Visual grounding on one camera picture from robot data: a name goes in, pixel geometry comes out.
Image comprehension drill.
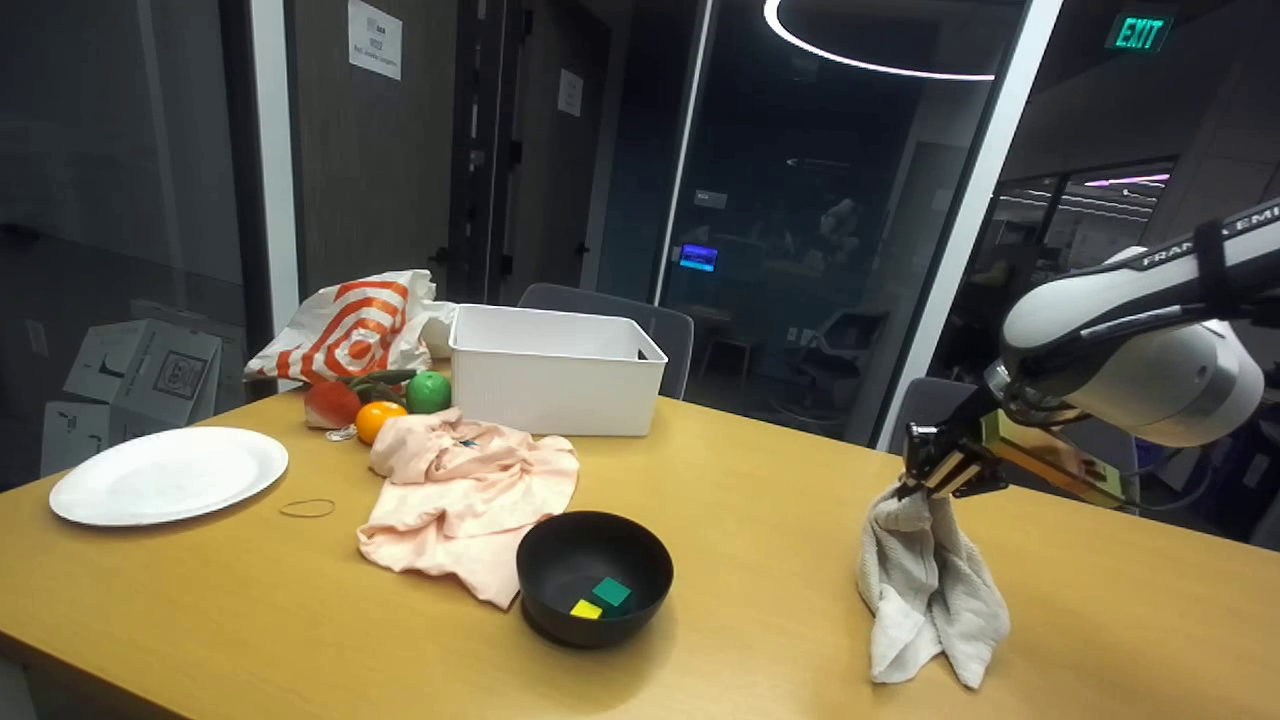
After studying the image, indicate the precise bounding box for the green exit sign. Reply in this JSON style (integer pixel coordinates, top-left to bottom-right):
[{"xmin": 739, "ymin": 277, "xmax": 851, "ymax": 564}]
[{"xmin": 1101, "ymin": 12, "xmax": 1174, "ymax": 56}]

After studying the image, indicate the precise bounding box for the green flat toy block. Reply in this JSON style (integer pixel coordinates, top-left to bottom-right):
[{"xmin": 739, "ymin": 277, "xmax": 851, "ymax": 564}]
[{"xmin": 589, "ymin": 573, "xmax": 636, "ymax": 611}]

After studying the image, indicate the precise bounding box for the pink crumpled cloth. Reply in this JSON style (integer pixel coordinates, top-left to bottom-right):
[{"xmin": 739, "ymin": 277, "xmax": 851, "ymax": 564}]
[{"xmin": 350, "ymin": 406, "xmax": 583, "ymax": 611}]

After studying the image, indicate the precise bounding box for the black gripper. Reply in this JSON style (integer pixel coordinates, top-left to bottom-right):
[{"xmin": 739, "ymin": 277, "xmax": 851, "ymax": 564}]
[{"xmin": 898, "ymin": 384, "xmax": 1022, "ymax": 503}]

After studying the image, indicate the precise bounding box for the dark toy vegetable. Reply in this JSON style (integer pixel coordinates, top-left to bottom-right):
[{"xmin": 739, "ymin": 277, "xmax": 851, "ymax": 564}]
[{"xmin": 348, "ymin": 362, "xmax": 419, "ymax": 401}]

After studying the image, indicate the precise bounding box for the white plastic bin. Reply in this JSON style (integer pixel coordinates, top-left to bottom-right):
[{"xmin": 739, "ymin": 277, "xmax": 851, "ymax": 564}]
[{"xmin": 443, "ymin": 299, "xmax": 672, "ymax": 438}]

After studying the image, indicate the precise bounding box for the white kitchen towel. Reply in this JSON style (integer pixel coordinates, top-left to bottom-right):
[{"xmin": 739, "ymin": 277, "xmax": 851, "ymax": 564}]
[{"xmin": 856, "ymin": 483, "xmax": 1012, "ymax": 693}]

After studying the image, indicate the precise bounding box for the small paper door notice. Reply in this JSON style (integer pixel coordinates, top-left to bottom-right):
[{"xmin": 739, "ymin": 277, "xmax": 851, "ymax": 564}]
[{"xmin": 552, "ymin": 64, "xmax": 589, "ymax": 118}]

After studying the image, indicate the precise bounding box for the grey chair with wide backrest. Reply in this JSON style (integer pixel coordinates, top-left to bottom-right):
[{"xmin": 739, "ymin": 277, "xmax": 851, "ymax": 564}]
[{"xmin": 882, "ymin": 370, "xmax": 995, "ymax": 465}]

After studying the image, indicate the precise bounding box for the white round plate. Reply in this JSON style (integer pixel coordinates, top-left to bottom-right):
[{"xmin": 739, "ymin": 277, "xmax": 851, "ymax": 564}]
[{"xmin": 43, "ymin": 425, "xmax": 292, "ymax": 531}]

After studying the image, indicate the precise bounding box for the blue glowing screen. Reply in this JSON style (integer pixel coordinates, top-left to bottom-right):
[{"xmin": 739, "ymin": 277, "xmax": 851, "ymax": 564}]
[{"xmin": 672, "ymin": 238, "xmax": 722, "ymax": 277}]

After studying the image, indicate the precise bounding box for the white paper wall sign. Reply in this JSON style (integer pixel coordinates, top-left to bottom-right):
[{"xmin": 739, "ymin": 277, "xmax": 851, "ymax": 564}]
[{"xmin": 345, "ymin": 0, "xmax": 406, "ymax": 84}]

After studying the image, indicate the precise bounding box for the orange white striped bag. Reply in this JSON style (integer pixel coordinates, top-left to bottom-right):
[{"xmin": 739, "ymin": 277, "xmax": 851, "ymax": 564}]
[{"xmin": 240, "ymin": 267, "xmax": 456, "ymax": 393}]

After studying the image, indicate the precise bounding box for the green toy fruit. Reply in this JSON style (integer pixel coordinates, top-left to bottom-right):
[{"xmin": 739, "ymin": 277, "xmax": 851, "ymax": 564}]
[{"xmin": 404, "ymin": 367, "xmax": 456, "ymax": 416}]

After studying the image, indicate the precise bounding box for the tan wrist camera mount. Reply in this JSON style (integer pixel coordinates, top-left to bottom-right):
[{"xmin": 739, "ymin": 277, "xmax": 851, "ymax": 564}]
[{"xmin": 975, "ymin": 404, "xmax": 1132, "ymax": 512}]

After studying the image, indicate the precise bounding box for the red toy fruit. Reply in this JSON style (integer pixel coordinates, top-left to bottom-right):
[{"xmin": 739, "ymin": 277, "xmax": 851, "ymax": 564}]
[{"xmin": 298, "ymin": 378, "xmax": 362, "ymax": 432}]

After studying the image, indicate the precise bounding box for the orange toy fruit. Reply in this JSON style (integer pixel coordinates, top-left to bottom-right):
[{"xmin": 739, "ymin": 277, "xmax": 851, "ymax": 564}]
[{"xmin": 350, "ymin": 394, "xmax": 410, "ymax": 446}]

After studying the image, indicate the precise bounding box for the black bowl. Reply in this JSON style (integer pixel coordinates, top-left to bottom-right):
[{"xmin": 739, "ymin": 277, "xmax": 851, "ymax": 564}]
[{"xmin": 513, "ymin": 509, "xmax": 674, "ymax": 650}]

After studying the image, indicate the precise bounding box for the ring ceiling light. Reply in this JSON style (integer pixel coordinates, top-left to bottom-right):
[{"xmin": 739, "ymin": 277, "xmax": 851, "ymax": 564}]
[{"xmin": 761, "ymin": 0, "xmax": 1003, "ymax": 89}]

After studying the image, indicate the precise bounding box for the grey chair with narrow backrest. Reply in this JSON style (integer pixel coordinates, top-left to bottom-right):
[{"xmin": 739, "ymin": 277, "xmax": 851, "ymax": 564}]
[{"xmin": 516, "ymin": 281, "xmax": 699, "ymax": 401}]

